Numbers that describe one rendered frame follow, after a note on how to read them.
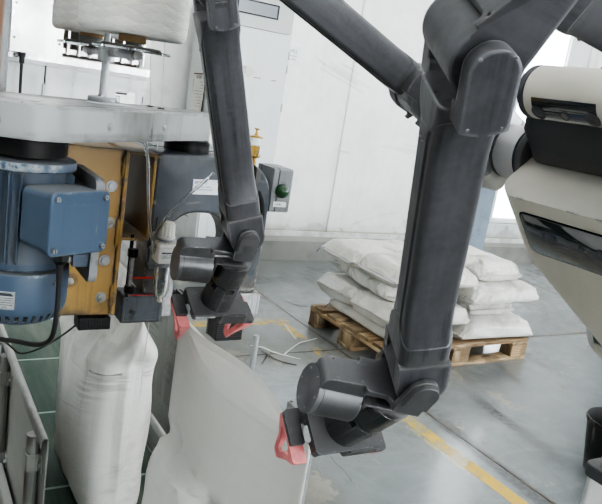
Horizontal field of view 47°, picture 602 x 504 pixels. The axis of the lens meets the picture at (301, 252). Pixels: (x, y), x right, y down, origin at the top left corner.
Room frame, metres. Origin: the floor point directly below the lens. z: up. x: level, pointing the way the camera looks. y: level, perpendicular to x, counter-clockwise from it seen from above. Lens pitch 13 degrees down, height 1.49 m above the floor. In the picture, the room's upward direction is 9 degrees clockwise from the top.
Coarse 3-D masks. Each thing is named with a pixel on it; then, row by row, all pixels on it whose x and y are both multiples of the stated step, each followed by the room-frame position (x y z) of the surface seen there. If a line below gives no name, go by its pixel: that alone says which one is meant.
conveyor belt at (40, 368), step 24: (24, 336) 2.59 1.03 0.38; (48, 336) 2.63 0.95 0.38; (24, 360) 2.38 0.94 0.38; (48, 360) 2.41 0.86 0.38; (48, 384) 2.22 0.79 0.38; (48, 408) 2.05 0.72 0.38; (48, 432) 1.91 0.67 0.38; (48, 456) 1.78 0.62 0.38; (144, 456) 1.86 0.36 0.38; (48, 480) 1.67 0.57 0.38; (144, 480) 1.74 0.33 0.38
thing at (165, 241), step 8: (168, 224) 1.24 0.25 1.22; (160, 232) 1.24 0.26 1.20; (168, 232) 1.24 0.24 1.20; (160, 240) 1.24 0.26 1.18; (168, 240) 1.24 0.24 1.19; (160, 248) 1.23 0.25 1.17; (168, 248) 1.24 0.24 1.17; (152, 256) 1.25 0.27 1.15; (160, 256) 1.23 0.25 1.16; (168, 256) 1.24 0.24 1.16; (152, 264) 1.26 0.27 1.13; (160, 264) 1.24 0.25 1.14; (168, 264) 1.24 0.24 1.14
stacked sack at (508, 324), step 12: (468, 324) 4.14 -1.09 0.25; (480, 324) 4.18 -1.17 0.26; (492, 324) 4.23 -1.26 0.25; (504, 324) 4.28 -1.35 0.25; (516, 324) 4.33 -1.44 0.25; (528, 324) 4.40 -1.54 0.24; (456, 336) 4.13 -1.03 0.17; (468, 336) 4.12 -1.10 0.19; (480, 336) 4.15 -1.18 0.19; (492, 336) 4.21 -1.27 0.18; (504, 336) 4.28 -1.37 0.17; (516, 336) 4.34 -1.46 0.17; (528, 336) 4.41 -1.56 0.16
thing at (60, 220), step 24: (24, 192) 0.96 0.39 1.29; (48, 192) 0.94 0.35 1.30; (72, 192) 0.95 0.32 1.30; (96, 192) 0.98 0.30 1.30; (24, 216) 0.96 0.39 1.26; (48, 216) 0.92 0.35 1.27; (72, 216) 0.95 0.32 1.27; (96, 216) 0.98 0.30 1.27; (24, 240) 0.95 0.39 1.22; (48, 240) 0.92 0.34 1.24; (72, 240) 0.95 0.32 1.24; (96, 240) 0.99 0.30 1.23
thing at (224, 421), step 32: (192, 352) 1.19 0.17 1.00; (224, 352) 1.17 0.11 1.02; (192, 384) 1.16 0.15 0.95; (224, 384) 1.16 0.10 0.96; (256, 384) 1.09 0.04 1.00; (192, 416) 1.13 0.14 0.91; (224, 416) 1.02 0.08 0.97; (256, 416) 0.97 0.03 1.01; (160, 448) 1.17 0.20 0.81; (192, 448) 1.10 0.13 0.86; (224, 448) 1.01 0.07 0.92; (256, 448) 0.96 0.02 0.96; (160, 480) 1.10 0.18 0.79; (192, 480) 1.07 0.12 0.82; (224, 480) 1.00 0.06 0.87; (256, 480) 0.95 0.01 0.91; (288, 480) 0.90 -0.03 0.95
